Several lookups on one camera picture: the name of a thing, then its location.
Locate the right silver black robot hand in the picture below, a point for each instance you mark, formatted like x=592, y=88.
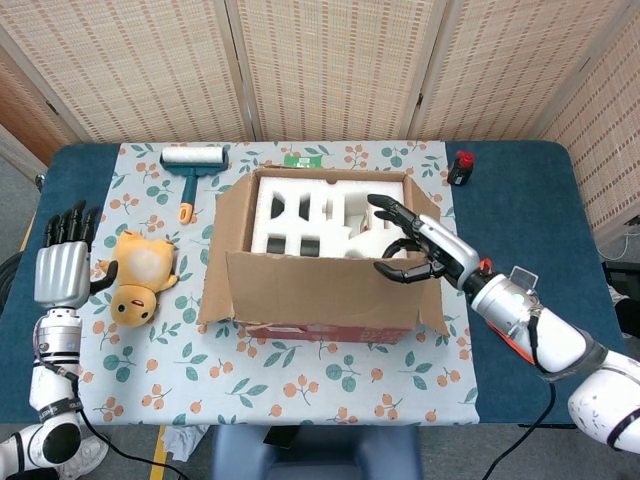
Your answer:
x=445, y=250

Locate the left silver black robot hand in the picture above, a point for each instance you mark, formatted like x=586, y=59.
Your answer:
x=60, y=275

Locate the red cardboard shipping box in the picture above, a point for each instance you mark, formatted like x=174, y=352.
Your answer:
x=310, y=295

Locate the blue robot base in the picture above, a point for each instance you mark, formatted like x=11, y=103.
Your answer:
x=320, y=455

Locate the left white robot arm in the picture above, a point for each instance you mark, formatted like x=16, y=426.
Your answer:
x=50, y=390

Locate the black plastic bin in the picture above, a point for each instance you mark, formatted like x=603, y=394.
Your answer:
x=622, y=280

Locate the dark blue table cover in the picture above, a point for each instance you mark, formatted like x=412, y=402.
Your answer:
x=510, y=215

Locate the white rounded appliance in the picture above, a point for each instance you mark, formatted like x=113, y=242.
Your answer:
x=370, y=245

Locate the black ink bottle red cap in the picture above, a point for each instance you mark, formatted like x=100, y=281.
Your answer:
x=457, y=172

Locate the clear badge card holder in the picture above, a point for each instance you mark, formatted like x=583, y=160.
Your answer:
x=522, y=276

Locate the yellow plush toy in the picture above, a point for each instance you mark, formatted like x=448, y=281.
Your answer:
x=142, y=270

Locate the white foam packing insert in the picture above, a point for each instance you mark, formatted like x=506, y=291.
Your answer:
x=300, y=187

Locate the green flat packet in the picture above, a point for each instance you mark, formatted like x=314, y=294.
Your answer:
x=302, y=161

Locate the teal lint roller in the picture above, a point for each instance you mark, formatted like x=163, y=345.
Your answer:
x=192, y=160

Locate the floral fruit print tablecloth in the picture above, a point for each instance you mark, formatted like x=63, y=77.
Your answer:
x=300, y=380

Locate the grey white rag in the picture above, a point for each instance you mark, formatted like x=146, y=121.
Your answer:
x=182, y=442

